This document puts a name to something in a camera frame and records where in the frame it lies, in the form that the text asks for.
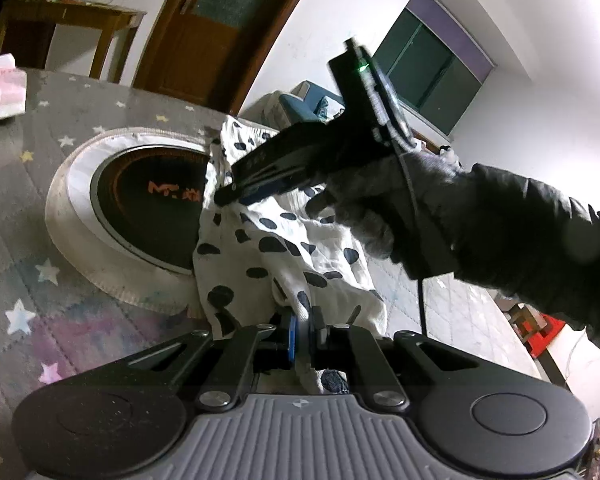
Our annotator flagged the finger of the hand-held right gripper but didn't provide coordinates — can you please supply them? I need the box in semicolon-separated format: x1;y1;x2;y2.
213;175;327;207
230;121;332;184

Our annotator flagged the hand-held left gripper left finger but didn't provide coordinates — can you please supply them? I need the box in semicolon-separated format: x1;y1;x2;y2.
122;310;299;411

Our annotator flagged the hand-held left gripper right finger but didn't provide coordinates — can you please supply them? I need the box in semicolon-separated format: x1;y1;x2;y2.
310;307;482;411

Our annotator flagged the white dark-spotted garment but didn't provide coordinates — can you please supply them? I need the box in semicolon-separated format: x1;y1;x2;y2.
193;116;387;396

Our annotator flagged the person's right forearm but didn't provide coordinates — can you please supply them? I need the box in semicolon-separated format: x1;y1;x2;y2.
449;162;600;367

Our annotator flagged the person's right hand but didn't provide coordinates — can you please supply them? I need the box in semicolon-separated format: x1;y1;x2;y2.
307;152;477;278

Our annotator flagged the blue chair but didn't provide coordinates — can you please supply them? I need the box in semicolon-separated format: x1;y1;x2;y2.
260;80;347;131

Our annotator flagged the dark glass window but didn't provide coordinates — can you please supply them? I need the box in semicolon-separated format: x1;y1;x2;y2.
373;9;483;137

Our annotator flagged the round black induction cooker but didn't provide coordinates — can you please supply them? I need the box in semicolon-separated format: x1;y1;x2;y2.
89;145;215;276

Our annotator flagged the purple window blind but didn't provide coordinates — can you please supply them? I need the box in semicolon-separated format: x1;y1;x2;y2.
405;0;497;82

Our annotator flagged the brown wooden door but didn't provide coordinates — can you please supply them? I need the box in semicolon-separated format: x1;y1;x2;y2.
132;0;327;116

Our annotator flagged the red box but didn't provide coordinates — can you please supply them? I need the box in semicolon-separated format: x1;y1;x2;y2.
510;305;567;359

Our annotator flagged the wooden side table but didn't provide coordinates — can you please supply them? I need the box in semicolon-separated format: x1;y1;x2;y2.
0;0;148;84

